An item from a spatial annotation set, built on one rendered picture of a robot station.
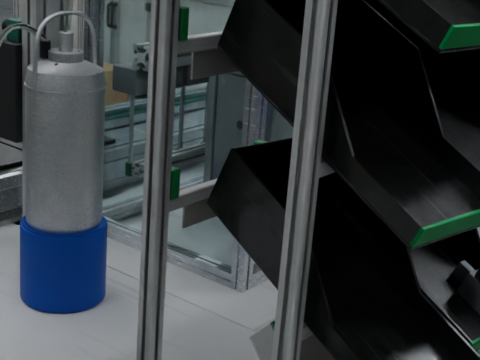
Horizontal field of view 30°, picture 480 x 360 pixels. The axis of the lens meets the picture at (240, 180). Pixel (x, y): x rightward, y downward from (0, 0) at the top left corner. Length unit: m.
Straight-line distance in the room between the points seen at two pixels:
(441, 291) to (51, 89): 0.79
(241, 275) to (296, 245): 0.96
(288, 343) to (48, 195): 0.83
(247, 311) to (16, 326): 0.42
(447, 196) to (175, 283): 1.03
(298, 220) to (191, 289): 0.99
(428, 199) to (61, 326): 0.94
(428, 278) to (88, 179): 0.76
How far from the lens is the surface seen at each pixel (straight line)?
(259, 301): 1.72
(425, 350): 0.89
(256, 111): 1.63
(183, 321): 1.63
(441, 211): 0.79
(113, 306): 1.67
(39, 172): 1.57
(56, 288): 1.63
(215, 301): 1.71
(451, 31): 0.68
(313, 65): 0.74
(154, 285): 0.92
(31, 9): 1.88
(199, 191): 0.93
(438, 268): 1.01
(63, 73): 1.52
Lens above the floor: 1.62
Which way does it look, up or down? 19 degrees down
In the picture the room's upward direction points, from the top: 4 degrees clockwise
